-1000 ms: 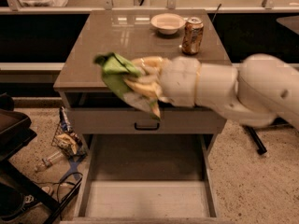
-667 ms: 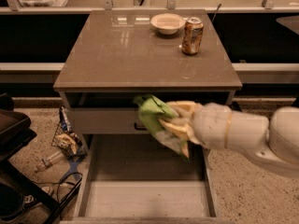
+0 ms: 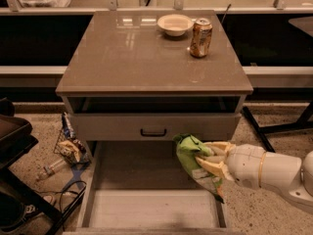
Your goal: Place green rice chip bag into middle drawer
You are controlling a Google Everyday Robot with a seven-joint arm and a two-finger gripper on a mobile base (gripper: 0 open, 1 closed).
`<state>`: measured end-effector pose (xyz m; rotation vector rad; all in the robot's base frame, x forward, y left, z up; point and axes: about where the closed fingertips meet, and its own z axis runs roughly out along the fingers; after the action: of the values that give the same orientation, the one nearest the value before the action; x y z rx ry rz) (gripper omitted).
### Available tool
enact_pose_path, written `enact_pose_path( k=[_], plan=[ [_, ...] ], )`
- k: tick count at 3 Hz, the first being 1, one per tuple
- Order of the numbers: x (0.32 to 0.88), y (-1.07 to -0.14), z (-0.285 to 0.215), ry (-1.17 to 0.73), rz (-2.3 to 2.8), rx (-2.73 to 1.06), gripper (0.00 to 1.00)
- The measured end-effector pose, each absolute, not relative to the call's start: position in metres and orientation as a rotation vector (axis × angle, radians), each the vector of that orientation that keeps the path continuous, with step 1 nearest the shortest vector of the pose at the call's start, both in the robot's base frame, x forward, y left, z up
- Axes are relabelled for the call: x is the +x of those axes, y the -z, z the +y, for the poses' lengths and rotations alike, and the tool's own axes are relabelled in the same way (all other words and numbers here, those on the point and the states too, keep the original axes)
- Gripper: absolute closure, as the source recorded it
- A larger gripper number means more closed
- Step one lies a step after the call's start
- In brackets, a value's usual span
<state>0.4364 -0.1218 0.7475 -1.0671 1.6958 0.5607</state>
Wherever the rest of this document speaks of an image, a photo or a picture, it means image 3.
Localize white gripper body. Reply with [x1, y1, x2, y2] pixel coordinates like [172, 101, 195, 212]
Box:
[226, 144, 266, 189]

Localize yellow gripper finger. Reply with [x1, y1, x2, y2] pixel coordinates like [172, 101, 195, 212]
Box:
[204, 141, 236, 156]
[196, 156, 233, 180]

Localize green rice chip bag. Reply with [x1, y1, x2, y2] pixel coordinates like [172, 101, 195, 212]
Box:
[173, 134, 225, 203]

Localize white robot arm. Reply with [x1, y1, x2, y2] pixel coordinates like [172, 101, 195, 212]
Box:
[196, 142, 313, 213]

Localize open grey middle drawer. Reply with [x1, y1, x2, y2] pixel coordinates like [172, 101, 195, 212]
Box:
[63, 141, 245, 235]

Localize closed grey upper drawer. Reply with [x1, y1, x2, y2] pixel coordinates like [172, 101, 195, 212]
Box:
[69, 114, 241, 141]

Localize black stand leg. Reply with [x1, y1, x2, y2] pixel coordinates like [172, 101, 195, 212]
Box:
[242, 102, 313, 153]

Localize orange soda can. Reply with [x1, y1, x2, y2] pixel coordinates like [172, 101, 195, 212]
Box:
[190, 18, 213, 58]

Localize white ceramic bowl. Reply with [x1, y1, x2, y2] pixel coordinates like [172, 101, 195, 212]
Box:
[157, 14, 194, 36]

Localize clear plastic bottle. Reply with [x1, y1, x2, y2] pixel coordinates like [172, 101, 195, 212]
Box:
[36, 159, 67, 181]

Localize sneaker shoe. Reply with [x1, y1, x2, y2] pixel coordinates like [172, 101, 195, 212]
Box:
[24, 194, 57, 218]

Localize black chair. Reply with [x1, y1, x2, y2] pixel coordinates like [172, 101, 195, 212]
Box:
[0, 97, 86, 235]

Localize black drawer handle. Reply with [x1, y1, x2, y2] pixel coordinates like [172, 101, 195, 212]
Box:
[140, 128, 167, 137]

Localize wire basket with snacks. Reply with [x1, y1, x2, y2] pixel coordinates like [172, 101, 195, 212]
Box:
[55, 113, 90, 165]

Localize black floor cable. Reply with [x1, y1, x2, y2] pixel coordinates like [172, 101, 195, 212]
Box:
[35, 179, 88, 232]

